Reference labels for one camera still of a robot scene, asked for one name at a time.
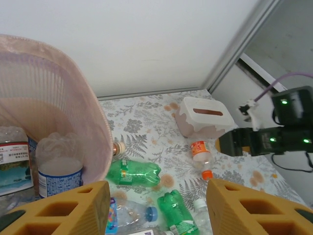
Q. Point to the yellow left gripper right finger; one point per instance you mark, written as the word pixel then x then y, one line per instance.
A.
pixel 225 215

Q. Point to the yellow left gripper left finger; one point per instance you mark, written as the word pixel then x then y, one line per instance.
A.
pixel 93 215

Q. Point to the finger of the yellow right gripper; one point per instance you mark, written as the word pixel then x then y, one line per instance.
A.
pixel 232 143

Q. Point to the clear bottle lime label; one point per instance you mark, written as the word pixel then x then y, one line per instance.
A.
pixel 200 205

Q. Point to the clear bottle orange label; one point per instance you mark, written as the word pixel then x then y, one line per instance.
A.
pixel 200 149

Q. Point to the clear bottle colourful label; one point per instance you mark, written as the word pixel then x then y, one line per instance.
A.
pixel 132 213

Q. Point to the brown bottle with copper cap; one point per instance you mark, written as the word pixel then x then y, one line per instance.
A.
pixel 119 148

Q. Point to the clear bottle red label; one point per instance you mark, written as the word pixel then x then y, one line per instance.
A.
pixel 14 156

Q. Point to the pink ribbed plastic bin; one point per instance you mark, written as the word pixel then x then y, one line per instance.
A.
pixel 61 98

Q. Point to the clear bottle blue white label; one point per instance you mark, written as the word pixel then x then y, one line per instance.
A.
pixel 58 181

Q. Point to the white and pink tissue box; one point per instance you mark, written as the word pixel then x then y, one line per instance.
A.
pixel 190 105

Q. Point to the floral patterned tablecloth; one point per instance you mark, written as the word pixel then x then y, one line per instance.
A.
pixel 151 122

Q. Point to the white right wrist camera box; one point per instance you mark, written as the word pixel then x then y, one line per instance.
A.
pixel 255 120

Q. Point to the aluminium enclosure frame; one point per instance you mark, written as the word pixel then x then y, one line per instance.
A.
pixel 244 36

